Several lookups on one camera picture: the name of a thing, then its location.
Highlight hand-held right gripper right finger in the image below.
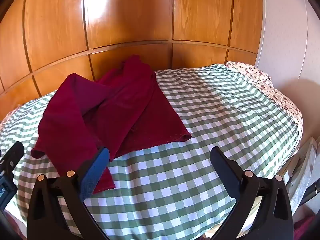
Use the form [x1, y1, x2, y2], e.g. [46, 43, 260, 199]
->
[204, 147, 293, 240]

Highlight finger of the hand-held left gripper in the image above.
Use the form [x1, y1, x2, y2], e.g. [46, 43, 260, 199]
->
[0, 141, 25, 178]

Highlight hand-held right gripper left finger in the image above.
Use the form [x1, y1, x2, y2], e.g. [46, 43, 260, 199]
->
[26, 147, 110, 240]

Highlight dark red garment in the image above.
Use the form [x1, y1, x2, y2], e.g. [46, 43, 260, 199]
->
[31, 54, 192, 194]

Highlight green white checkered blanket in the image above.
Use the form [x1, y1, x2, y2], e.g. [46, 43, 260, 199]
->
[0, 64, 303, 240]

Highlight dark pink cloth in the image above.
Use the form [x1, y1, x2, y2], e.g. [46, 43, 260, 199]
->
[293, 214, 318, 240]

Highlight wooden headboard panels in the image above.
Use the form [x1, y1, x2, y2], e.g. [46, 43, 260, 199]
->
[0, 0, 266, 120]

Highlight white wooden frame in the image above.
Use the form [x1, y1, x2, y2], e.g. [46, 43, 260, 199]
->
[285, 136, 320, 207]

